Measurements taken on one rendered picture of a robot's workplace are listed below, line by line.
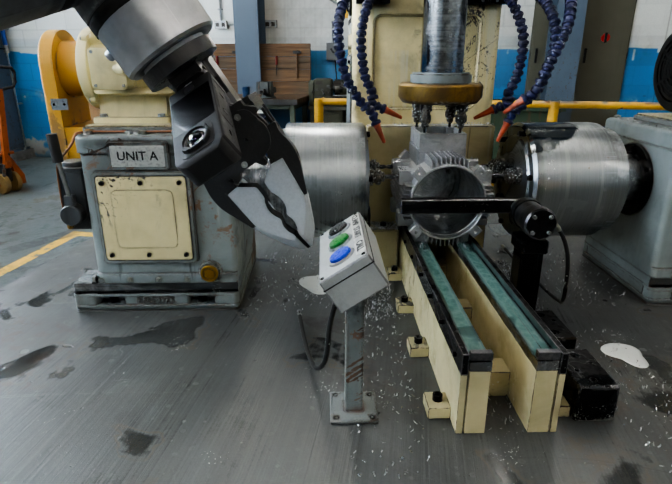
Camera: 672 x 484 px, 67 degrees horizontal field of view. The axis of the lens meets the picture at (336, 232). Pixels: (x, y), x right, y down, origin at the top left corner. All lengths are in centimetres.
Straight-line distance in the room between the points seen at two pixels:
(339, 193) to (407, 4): 54
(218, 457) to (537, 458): 42
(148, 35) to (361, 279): 34
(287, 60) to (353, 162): 514
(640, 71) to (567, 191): 552
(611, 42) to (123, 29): 615
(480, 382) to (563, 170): 52
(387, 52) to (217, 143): 98
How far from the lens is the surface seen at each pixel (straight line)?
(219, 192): 48
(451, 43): 112
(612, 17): 646
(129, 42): 47
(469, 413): 77
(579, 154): 113
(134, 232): 107
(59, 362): 102
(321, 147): 102
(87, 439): 83
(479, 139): 126
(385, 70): 133
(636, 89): 661
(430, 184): 125
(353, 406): 79
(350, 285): 61
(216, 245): 105
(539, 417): 80
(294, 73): 611
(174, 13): 47
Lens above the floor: 130
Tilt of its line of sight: 19 degrees down
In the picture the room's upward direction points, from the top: straight up
